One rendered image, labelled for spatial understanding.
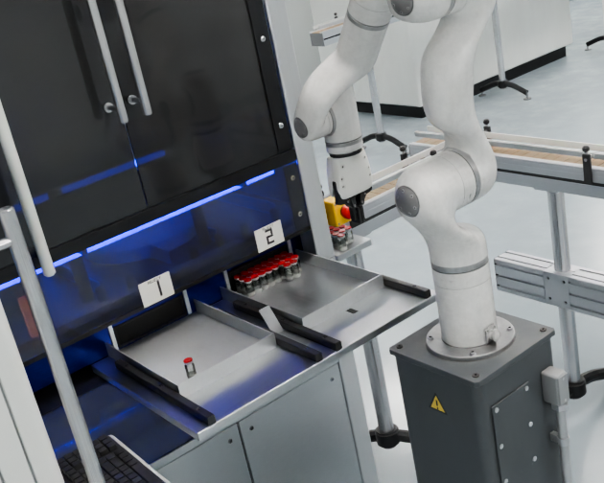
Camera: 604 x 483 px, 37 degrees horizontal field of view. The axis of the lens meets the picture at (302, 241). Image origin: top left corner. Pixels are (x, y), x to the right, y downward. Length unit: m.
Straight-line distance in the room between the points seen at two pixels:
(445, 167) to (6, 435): 0.93
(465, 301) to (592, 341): 1.82
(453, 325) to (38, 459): 0.89
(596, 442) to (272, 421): 1.15
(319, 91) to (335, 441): 1.14
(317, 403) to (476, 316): 0.78
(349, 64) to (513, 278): 1.40
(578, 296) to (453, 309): 1.10
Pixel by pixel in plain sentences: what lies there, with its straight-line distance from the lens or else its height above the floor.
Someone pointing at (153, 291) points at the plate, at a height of 1.02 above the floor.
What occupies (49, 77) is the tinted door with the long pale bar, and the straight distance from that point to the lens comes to 1.99.
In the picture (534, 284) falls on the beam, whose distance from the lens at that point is 3.05.
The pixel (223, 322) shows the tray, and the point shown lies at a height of 0.88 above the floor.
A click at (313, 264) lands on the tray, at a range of 2.43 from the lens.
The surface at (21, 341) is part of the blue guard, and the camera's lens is 2.05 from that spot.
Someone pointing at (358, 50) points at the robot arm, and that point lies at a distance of 1.88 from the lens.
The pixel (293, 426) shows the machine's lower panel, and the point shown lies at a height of 0.47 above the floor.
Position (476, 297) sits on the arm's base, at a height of 0.98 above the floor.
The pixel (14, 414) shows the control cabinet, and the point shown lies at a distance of 1.46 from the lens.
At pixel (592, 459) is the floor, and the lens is 3.06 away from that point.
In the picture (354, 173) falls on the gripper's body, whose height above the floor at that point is 1.21.
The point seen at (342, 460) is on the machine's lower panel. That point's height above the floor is 0.28.
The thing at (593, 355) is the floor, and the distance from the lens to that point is 3.59.
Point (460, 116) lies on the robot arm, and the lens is 1.75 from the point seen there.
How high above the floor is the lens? 1.84
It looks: 21 degrees down
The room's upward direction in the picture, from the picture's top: 12 degrees counter-clockwise
